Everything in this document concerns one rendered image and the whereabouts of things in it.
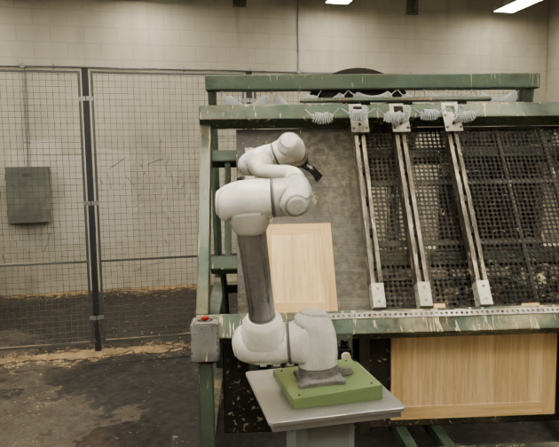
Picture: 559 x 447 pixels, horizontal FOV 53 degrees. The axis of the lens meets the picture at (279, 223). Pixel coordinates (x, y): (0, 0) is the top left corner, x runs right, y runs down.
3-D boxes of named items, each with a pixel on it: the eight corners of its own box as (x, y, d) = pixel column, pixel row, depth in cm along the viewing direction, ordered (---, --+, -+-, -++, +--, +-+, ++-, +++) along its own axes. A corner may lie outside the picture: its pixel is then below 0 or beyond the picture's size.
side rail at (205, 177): (198, 320, 283) (195, 314, 273) (201, 136, 329) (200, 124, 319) (209, 320, 283) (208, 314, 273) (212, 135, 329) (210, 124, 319)
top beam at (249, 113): (200, 129, 323) (199, 119, 314) (200, 115, 328) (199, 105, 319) (575, 125, 335) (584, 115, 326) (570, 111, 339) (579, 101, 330)
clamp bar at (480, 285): (472, 308, 284) (490, 294, 262) (435, 113, 334) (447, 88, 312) (492, 308, 285) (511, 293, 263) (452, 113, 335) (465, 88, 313)
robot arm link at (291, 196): (310, 168, 194) (271, 171, 195) (312, 186, 178) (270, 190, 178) (312, 203, 200) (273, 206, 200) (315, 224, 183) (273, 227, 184)
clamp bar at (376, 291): (366, 311, 281) (376, 296, 260) (345, 114, 331) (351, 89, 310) (387, 310, 282) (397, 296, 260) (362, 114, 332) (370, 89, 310)
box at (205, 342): (191, 364, 249) (190, 324, 247) (193, 355, 261) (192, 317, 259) (218, 363, 249) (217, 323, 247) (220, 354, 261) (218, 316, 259)
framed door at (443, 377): (389, 418, 304) (390, 419, 302) (389, 318, 299) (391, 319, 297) (552, 411, 309) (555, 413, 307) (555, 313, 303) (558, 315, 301)
